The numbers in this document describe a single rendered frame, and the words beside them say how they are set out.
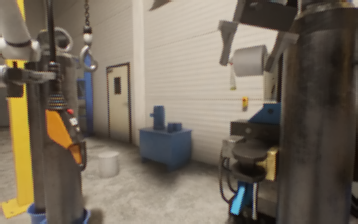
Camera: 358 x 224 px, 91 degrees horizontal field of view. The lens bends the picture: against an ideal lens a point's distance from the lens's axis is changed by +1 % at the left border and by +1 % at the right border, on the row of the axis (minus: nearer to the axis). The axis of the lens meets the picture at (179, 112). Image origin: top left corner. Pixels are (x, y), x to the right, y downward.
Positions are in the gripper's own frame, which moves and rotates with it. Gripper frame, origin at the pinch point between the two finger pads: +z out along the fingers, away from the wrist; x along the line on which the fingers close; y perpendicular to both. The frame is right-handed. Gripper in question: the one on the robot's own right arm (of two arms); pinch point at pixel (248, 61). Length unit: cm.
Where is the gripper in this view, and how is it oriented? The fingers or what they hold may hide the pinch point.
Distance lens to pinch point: 51.6
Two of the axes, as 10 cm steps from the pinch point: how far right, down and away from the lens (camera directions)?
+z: -1.6, 8.8, 4.5
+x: 9.8, 1.0, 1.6
